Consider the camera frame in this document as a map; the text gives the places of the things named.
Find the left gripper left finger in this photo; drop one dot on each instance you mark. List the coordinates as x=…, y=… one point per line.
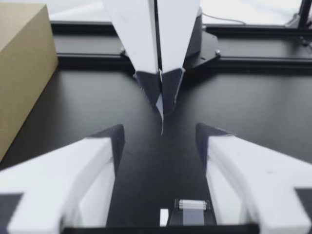
x=48, y=182

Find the black tape dispenser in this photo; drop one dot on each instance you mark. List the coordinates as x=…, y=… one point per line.
x=192, y=214

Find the cardboard box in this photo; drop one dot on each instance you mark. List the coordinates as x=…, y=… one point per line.
x=24, y=73

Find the black frame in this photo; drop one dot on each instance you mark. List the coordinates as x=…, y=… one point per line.
x=85, y=48

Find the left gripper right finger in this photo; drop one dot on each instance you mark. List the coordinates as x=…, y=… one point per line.
x=256, y=182

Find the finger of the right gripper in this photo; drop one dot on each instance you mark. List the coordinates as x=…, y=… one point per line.
x=175, y=36
x=136, y=36

